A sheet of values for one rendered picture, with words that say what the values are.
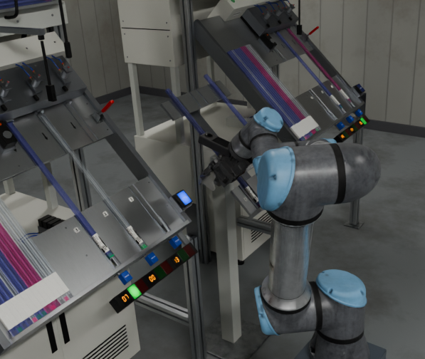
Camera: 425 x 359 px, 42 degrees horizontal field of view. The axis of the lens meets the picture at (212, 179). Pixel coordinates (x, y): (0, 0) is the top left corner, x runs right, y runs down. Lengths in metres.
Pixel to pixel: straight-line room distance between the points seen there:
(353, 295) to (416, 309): 1.32
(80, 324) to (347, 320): 0.98
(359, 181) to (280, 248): 0.23
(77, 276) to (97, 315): 0.55
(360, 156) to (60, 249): 0.85
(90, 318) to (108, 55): 4.31
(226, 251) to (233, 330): 0.37
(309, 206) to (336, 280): 0.36
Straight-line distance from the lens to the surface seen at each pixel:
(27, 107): 1.71
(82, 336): 2.04
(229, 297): 2.24
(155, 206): 1.74
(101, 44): 5.97
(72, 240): 1.57
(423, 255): 3.04
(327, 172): 1.02
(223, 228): 2.08
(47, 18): 1.90
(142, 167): 1.79
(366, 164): 1.06
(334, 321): 1.37
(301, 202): 1.04
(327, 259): 2.92
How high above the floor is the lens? 1.55
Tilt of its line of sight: 24 degrees down
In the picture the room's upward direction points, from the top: 4 degrees counter-clockwise
